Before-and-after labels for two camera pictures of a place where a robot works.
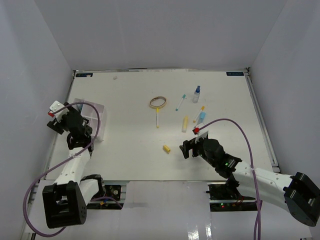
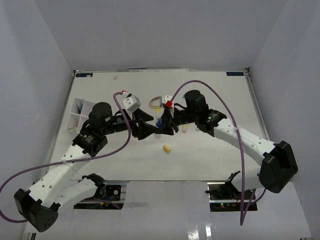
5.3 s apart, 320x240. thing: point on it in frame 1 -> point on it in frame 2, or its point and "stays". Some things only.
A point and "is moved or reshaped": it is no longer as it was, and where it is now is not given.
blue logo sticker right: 234,73 stays
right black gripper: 188,145 -> 167,123
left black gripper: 59,126 -> 144,129
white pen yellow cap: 157,117 stays
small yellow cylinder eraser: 166,148 stays
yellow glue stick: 184,124 stays
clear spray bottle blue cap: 196,95 is moved or reshaped
